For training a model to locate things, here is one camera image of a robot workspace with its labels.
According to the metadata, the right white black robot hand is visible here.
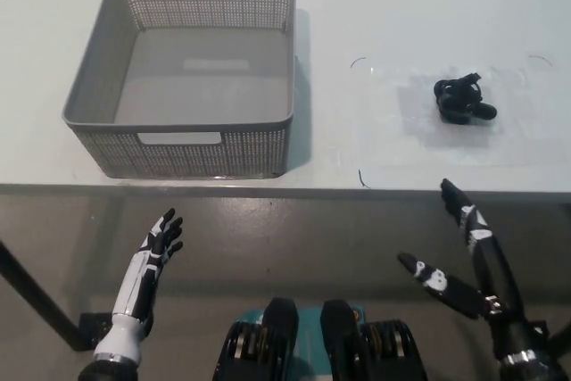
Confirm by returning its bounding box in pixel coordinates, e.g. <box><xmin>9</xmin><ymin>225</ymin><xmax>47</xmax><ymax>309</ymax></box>
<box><xmin>396</xmin><ymin>178</ymin><xmax>543</xmax><ymax>360</ymax></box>

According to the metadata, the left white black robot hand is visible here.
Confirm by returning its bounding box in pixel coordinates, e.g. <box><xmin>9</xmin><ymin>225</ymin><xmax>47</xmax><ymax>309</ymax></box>
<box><xmin>110</xmin><ymin>207</ymin><xmax>186</xmax><ymax>325</ymax></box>

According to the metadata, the black metal table leg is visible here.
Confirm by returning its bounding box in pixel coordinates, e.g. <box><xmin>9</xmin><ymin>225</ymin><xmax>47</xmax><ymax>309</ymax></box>
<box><xmin>0</xmin><ymin>237</ymin><xmax>93</xmax><ymax>352</ymax></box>
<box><xmin>547</xmin><ymin>316</ymin><xmax>571</xmax><ymax>358</ymax></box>

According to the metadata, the clear plastic sheet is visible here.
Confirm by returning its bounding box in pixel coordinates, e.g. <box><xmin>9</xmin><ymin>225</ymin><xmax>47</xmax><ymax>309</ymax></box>
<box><xmin>356</xmin><ymin>66</ymin><xmax>571</xmax><ymax>169</ymax></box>

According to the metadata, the gray perforated plastic basket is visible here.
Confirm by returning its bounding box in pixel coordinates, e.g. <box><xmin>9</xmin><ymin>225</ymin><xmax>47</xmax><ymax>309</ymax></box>
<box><xmin>62</xmin><ymin>0</ymin><xmax>297</xmax><ymax>179</ymax></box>

